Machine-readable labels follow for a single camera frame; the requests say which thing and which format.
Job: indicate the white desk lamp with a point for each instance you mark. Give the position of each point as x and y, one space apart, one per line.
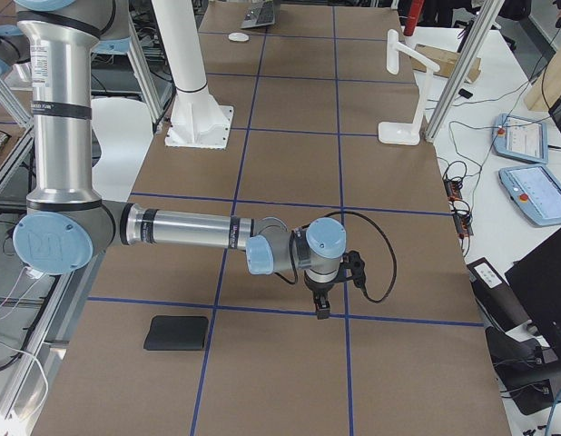
402 106

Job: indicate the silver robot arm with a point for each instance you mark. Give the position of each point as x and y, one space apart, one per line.
67 222

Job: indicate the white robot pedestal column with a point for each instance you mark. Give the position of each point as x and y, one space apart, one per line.
197 120

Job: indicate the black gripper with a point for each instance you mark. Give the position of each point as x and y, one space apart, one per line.
320 289

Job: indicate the red cylinder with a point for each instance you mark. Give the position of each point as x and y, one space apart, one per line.
413 16

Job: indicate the small black square device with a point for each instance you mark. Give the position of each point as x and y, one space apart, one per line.
465 93

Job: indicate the grey laptop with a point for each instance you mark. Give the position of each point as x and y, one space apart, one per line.
260 14

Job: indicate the orange black electronics board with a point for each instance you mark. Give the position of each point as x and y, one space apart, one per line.
460 209

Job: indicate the black mouse pad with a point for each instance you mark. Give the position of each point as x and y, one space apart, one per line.
176 333

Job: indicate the lower blue teach pendant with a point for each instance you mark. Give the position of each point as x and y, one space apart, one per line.
535 191

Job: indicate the upper blue teach pendant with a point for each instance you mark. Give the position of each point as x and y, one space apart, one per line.
520 138

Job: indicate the aluminium frame post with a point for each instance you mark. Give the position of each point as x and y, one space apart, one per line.
476 37

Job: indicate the white computer mouse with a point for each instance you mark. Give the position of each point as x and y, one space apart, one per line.
238 37

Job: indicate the black monitor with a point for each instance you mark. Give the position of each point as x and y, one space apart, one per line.
536 282

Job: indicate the blue teach pendant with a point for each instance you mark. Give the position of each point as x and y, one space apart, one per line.
520 138
535 191

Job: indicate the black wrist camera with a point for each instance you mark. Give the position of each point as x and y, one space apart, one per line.
352 268

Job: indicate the brown cardboard box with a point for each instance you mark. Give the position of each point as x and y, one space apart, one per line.
447 61

